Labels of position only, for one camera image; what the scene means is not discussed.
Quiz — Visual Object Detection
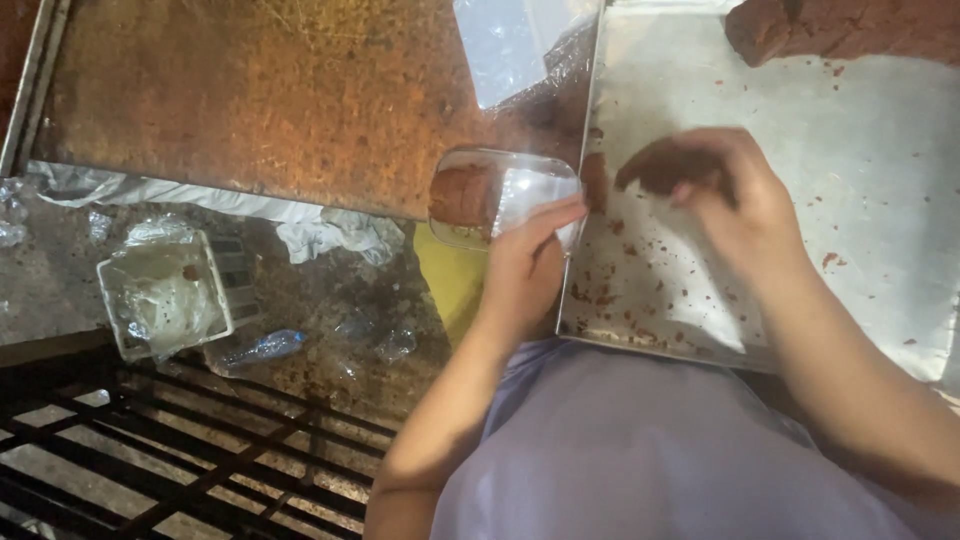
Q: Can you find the crumpled clear plastic bag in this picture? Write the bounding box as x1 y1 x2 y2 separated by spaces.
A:
0 177 31 250

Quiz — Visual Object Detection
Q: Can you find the stack of clear plastic lids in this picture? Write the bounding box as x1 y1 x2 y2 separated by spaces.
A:
453 0 601 112

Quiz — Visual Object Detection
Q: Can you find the white crumpled cloth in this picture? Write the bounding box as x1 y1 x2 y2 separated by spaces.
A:
27 160 406 267

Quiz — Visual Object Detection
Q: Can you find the person's light purple shirt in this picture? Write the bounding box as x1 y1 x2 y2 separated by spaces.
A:
429 336 960 540

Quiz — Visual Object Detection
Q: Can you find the white plastic crate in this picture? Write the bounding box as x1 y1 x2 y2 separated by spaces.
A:
96 225 260 364

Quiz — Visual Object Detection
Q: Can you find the person's left hand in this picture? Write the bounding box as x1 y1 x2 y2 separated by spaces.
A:
480 193 589 340

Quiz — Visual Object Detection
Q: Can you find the yellow cloth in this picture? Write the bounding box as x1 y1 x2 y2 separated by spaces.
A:
412 222 490 351

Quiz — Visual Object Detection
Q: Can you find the large metal baking tray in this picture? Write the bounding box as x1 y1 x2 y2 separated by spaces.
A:
556 0 960 387

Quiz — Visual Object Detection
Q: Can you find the brown cake piece in container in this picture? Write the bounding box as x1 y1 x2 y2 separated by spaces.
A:
429 163 502 231

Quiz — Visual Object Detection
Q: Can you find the black metal rack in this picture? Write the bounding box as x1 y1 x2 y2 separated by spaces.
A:
0 346 399 540

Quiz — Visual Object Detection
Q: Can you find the brown cake slab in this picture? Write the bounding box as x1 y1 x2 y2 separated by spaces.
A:
724 0 960 69

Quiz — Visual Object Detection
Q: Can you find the clear plastic container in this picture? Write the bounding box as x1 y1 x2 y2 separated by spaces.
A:
427 147 585 255

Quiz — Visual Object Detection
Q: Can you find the small brown cake piece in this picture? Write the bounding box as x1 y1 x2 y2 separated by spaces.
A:
582 153 609 214

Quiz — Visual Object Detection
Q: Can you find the person's right hand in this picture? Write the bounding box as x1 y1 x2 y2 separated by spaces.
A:
615 127 807 290

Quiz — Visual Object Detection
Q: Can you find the large brown baked cake sheet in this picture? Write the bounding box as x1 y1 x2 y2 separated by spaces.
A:
30 0 601 223

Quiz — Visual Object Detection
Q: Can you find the clear plastic bottle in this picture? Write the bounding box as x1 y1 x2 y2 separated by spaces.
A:
206 328 309 376

